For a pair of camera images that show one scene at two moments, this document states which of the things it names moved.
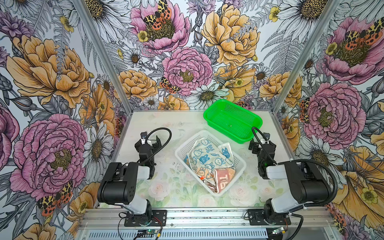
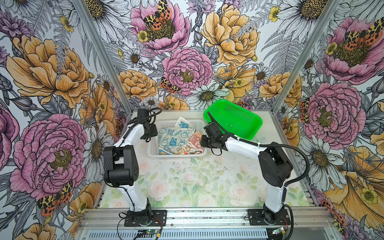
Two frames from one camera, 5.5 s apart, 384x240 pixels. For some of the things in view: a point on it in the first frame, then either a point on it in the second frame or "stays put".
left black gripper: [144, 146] → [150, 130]
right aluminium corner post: [307, 54] stays put
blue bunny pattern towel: [205, 157] → [174, 139]
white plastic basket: [184, 149] → [153, 150]
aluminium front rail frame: [101, 224] stays put
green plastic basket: [232, 121] stays put
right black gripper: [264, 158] → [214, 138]
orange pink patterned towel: [223, 177] → [194, 143]
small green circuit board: [277, 231] stays put
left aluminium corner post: [95, 34] stays put
